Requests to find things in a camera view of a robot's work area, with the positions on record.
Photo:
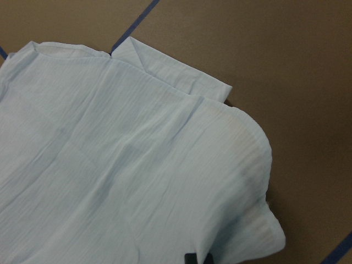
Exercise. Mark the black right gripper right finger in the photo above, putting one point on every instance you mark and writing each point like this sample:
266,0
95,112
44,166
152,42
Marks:
209,259

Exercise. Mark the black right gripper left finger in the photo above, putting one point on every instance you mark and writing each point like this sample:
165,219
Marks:
190,258

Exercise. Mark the light blue button-up shirt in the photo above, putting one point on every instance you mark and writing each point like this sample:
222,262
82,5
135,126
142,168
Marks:
128,157

